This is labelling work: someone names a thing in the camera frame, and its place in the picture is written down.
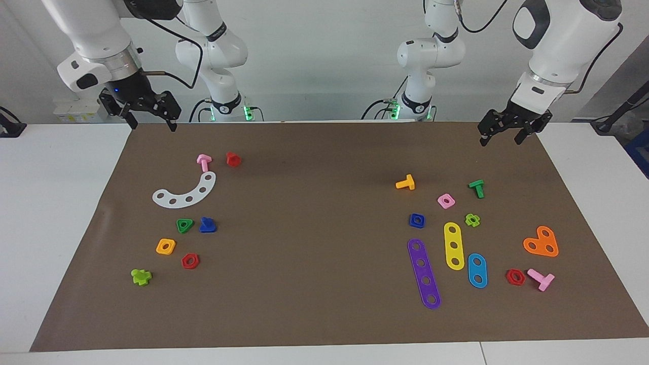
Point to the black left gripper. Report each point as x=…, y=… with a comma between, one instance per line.
x=512, y=120

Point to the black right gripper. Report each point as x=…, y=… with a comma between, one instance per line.
x=134, y=96

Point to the blue plastic screw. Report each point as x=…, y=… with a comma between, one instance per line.
x=207, y=226

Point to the blue square plastic nut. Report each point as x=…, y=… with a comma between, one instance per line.
x=412, y=224

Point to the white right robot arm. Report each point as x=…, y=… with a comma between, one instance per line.
x=101, y=30

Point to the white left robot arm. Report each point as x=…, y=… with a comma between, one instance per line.
x=568, y=40

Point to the dark green plastic screw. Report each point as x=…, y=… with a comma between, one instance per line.
x=477, y=186

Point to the pink plastic screw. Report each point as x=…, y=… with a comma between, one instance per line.
x=204, y=162
x=545, y=280

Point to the red plastic screw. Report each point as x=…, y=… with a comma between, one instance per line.
x=233, y=159

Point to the pink square plastic nut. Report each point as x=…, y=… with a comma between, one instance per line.
x=441, y=204

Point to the lime green cross nut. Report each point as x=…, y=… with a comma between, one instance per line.
x=469, y=221

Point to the orange plastic screw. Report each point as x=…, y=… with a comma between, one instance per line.
x=406, y=183

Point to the green triangular plastic nut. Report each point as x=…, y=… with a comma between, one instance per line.
x=180, y=228

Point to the orange square plastic nut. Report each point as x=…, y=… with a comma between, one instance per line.
x=160, y=248

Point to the red hexagonal plastic nut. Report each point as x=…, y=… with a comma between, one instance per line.
x=509, y=279
x=185, y=262

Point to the lime green plastic screw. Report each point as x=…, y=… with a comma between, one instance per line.
x=140, y=277

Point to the white cardboard box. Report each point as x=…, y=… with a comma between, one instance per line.
x=71, y=114

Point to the white curved perforated plate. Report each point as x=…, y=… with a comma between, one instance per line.
x=196, y=194

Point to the yellow three-hole strip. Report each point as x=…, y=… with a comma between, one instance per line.
x=454, y=237

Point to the black stand pole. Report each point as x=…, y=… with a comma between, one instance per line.
x=613, y=117

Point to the orange heart-shaped plate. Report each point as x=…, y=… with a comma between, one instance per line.
x=545, y=248

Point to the blue two-hole strip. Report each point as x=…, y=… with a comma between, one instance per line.
x=476, y=271

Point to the blue crate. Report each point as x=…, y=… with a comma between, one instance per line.
x=640, y=152

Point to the black table clamp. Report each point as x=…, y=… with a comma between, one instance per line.
x=10, y=126

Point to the purple four-hole strip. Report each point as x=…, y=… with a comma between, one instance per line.
x=422, y=257

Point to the brown table mat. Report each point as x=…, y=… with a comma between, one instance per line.
x=314, y=253

